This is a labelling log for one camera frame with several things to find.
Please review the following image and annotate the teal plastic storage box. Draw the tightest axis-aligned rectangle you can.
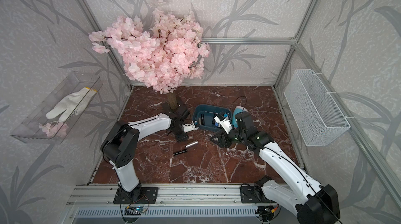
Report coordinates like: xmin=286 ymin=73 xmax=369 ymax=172
xmin=192 ymin=104 xmax=232 ymax=132

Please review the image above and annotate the silver mascara cap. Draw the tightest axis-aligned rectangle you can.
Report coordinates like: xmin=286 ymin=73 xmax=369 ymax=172
xmin=185 ymin=141 xmax=198 ymax=149

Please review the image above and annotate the black silver mascara tube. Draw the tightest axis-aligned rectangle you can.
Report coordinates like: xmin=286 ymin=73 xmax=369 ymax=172
xmin=173 ymin=149 xmax=188 ymax=157

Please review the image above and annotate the small black lipstick tube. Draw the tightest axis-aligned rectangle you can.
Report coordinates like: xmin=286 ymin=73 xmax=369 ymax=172
xmin=200 ymin=114 xmax=205 ymax=125

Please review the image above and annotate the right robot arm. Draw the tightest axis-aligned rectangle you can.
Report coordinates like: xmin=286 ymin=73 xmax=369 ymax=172
xmin=210 ymin=111 xmax=340 ymax=224

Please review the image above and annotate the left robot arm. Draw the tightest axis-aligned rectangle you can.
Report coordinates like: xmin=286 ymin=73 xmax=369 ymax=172
xmin=100 ymin=106 xmax=198 ymax=193

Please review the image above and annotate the pink cherry blossom tree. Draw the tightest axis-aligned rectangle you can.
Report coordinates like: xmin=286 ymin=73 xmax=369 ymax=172
xmin=89 ymin=0 xmax=211 ymax=111

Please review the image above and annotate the right circuit board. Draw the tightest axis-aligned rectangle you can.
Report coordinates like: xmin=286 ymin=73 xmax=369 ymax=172
xmin=255 ymin=206 xmax=278 ymax=216

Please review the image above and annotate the circuit board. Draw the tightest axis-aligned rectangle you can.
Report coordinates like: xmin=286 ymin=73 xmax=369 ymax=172
xmin=124 ymin=206 xmax=148 ymax=216
xmin=255 ymin=206 xmax=278 ymax=216

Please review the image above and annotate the left circuit board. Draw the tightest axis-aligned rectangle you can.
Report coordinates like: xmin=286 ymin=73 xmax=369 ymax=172
xmin=124 ymin=206 xmax=148 ymax=216

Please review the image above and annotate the white work glove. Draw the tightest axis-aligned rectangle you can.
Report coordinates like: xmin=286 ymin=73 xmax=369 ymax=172
xmin=46 ymin=87 xmax=98 ymax=122

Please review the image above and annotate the pink flower sprig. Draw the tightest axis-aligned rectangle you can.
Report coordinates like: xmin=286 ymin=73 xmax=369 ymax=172
xmin=39 ymin=122 xmax=69 ymax=138

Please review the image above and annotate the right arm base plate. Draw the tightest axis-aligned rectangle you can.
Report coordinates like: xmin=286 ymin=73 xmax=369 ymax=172
xmin=240 ymin=176 xmax=273 ymax=204

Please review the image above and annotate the white wire mesh basket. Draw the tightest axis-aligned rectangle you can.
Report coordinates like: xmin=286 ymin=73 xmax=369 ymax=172
xmin=284 ymin=69 xmax=351 ymax=147

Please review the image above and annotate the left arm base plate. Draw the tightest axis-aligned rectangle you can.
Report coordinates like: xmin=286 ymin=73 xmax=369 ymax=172
xmin=113 ymin=186 xmax=159 ymax=205

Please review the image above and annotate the aluminium front rail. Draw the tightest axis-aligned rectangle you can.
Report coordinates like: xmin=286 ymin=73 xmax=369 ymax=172
xmin=65 ymin=183 xmax=330 ymax=208

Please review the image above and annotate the clear acrylic wall tray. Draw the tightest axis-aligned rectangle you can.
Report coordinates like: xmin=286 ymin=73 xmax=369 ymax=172
xmin=10 ymin=71 xmax=103 ymax=144

